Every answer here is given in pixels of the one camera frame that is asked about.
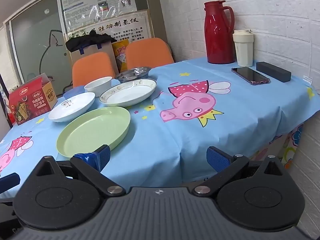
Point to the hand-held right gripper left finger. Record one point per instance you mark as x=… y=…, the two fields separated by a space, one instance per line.
x=100 y=155

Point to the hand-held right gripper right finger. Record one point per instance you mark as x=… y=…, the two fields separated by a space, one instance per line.
x=217 y=158

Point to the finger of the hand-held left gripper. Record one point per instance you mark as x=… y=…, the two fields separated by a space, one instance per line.
x=8 y=181

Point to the light green round plate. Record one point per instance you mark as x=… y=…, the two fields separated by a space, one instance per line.
x=92 y=130

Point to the white round plate small print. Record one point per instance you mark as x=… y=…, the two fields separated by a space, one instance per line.
x=75 y=110

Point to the white oval plate patterned rim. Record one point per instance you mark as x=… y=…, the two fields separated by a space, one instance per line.
x=127 y=95

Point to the white ceramic bowl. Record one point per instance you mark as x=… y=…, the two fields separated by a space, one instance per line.
x=97 y=86

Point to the blue cartoon pig tablecloth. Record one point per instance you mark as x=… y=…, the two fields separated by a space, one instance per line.
x=225 y=130

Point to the blue translucent plastic bowl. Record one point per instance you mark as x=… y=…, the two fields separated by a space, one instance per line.
x=72 y=91

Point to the floral cloth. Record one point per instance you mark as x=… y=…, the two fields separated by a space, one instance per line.
x=287 y=147

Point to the red biscuit box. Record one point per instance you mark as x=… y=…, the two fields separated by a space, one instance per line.
x=27 y=100

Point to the stainless steel plate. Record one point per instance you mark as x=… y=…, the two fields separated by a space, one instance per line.
x=135 y=72

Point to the orange chair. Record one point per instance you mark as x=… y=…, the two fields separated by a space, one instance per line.
x=92 y=65
x=147 y=52

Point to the smartphone with pink case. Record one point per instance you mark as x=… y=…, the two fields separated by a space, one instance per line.
x=250 y=74

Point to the yellow plastic bag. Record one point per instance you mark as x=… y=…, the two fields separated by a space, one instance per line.
x=119 y=55

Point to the black rectangular case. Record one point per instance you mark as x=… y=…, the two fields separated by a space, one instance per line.
x=273 y=71

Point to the brown cardboard box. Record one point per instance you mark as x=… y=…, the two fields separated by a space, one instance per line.
x=90 y=50

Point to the white tumbler cup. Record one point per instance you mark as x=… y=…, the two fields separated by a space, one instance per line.
x=243 y=50

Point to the black cloth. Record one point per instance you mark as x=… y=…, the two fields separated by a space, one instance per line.
x=85 y=41

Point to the red thermos jug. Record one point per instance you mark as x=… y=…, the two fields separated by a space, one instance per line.
x=217 y=37

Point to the wood framed white sign board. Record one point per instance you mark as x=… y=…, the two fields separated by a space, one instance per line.
x=130 y=27

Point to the frosted glass panel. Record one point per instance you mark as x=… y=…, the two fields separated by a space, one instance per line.
x=32 y=42

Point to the white wall socket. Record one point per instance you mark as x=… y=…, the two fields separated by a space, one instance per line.
x=307 y=79

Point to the wall poster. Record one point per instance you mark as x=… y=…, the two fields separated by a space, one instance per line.
x=80 y=2

